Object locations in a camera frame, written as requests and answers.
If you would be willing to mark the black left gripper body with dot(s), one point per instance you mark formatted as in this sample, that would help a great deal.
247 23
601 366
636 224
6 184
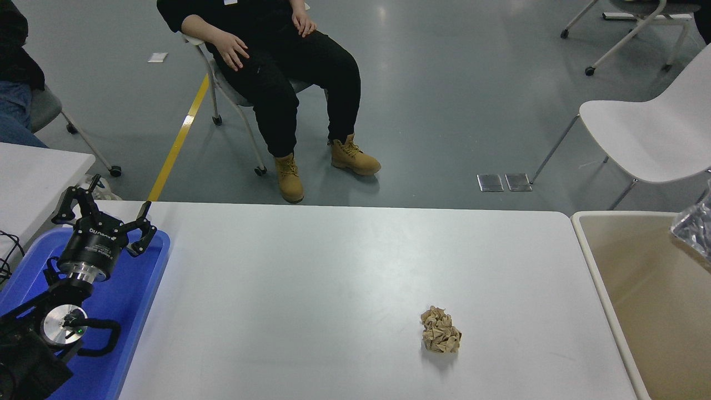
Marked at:
94 244

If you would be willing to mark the tan paper ball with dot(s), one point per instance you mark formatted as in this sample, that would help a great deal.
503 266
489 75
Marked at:
441 333

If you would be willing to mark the silver foil tray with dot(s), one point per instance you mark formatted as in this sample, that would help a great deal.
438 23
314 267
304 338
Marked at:
697 229

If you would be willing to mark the person's right forearm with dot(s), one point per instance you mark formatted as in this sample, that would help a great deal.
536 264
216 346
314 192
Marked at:
203 29

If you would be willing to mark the person's left forearm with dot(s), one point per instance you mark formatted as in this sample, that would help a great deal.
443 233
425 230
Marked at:
300 4

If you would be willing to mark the person's right hand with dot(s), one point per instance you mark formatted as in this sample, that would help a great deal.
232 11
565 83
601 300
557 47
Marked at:
232 53

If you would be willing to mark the person's left hand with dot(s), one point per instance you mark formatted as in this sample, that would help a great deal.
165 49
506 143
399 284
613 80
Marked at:
304 22

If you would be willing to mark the white shoe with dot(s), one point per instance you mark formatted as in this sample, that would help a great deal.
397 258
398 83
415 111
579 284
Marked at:
108 191

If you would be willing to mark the white side table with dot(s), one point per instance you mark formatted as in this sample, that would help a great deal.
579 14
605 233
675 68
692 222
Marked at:
33 178

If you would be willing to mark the blue plastic tray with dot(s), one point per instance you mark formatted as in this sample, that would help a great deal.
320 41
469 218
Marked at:
128 300

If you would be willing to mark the yellow floor tape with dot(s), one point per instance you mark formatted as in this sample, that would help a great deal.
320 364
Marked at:
178 144

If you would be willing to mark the grey wheeled chair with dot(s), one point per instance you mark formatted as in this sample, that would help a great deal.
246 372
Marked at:
44 105
228 89

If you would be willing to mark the person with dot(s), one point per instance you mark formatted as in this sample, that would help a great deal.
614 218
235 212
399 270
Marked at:
14 111
704 28
283 83

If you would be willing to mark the white paper scrap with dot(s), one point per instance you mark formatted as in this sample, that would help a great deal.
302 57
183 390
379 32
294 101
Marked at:
158 56

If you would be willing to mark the metal floor plate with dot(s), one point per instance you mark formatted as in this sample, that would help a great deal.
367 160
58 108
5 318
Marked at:
490 183
518 182

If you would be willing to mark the large pale bin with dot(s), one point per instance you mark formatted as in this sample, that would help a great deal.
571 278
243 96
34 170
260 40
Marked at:
639 300

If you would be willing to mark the white shell chair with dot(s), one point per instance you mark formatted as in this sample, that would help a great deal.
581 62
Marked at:
655 139

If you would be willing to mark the dark seat wheeled chair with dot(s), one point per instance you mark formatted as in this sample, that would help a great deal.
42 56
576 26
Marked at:
655 6

